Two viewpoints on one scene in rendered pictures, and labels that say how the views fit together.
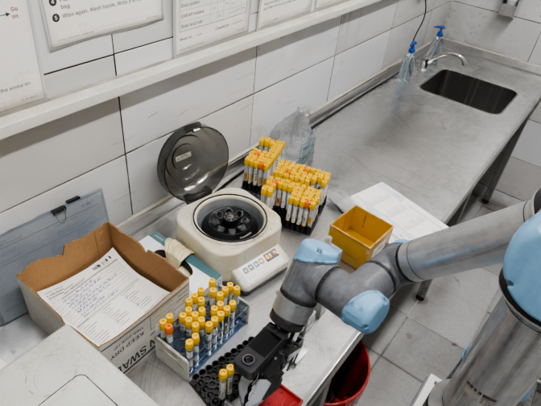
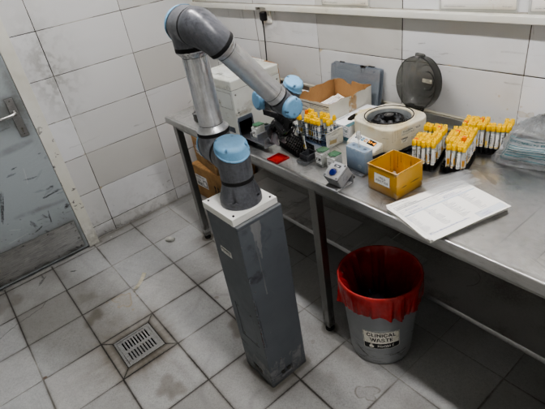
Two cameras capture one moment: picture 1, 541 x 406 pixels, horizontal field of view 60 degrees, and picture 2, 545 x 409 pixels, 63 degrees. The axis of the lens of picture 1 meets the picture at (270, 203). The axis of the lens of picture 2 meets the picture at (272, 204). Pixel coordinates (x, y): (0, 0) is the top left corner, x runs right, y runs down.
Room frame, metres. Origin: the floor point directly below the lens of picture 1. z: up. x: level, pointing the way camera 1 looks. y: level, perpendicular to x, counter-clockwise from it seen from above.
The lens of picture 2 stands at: (1.13, -1.65, 1.72)
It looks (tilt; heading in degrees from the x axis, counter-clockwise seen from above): 32 degrees down; 113
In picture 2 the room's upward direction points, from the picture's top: 10 degrees counter-clockwise
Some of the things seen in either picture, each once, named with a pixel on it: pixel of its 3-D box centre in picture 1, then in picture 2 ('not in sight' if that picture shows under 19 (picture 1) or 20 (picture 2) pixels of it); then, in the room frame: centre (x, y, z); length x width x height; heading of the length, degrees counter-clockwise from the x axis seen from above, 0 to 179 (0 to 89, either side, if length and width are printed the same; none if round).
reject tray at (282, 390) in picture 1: (280, 403); (277, 158); (0.52, -0.07, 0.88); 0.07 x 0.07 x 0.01; 57
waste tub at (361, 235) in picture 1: (358, 238); (394, 174); (1.02, -0.26, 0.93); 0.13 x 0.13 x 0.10; 53
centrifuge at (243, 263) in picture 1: (233, 236); (385, 129); (0.95, 0.09, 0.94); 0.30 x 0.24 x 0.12; 48
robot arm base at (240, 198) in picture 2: not in sight; (238, 187); (0.50, -0.43, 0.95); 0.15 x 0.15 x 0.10
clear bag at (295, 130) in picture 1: (291, 136); (535, 135); (1.47, -0.04, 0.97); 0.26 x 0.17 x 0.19; 163
